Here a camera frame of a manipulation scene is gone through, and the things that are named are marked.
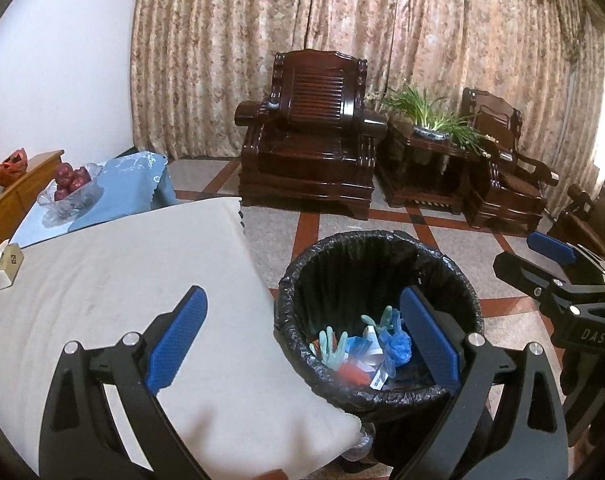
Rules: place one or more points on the wooden cabinet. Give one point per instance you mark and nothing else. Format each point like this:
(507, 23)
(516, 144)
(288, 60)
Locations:
(17, 195)

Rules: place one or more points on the black-bagged waste bin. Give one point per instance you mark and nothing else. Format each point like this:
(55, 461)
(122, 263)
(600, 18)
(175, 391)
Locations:
(362, 270)

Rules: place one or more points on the blue plastic bag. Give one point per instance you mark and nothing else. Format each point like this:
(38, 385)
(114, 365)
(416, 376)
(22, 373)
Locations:
(398, 347)

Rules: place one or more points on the white and blue box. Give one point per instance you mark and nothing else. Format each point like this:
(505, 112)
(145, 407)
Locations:
(365, 347)

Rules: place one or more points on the heap of red apples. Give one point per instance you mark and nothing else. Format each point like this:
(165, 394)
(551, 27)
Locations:
(70, 180)

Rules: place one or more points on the long orange foam net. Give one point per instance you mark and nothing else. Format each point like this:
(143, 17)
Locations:
(353, 374)

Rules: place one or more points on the dark wooden sofa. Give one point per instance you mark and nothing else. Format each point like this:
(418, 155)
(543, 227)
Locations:
(592, 220)

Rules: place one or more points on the dark wooden armchair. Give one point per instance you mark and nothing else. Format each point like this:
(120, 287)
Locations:
(507, 195)
(307, 160)

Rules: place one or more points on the beige patterned curtain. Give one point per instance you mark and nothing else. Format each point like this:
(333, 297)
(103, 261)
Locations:
(232, 35)

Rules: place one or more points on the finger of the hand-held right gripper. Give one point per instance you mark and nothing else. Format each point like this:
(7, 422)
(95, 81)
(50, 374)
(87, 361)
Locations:
(552, 247)
(522, 272)

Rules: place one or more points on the tissue box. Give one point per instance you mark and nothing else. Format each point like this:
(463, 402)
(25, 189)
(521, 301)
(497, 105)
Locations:
(10, 265)

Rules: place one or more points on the dark wooden side table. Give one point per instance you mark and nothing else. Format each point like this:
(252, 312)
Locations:
(422, 170)

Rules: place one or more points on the potted green plant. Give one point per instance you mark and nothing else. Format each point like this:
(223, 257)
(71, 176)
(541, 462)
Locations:
(427, 110)

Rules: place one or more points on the glass fruit bowl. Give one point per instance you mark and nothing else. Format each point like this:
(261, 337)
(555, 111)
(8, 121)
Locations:
(72, 205)

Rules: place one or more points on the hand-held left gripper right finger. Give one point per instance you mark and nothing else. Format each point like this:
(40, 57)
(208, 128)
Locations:
(432, 340)

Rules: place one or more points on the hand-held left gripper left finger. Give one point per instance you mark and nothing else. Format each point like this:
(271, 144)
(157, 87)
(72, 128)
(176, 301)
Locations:
(175, 345)

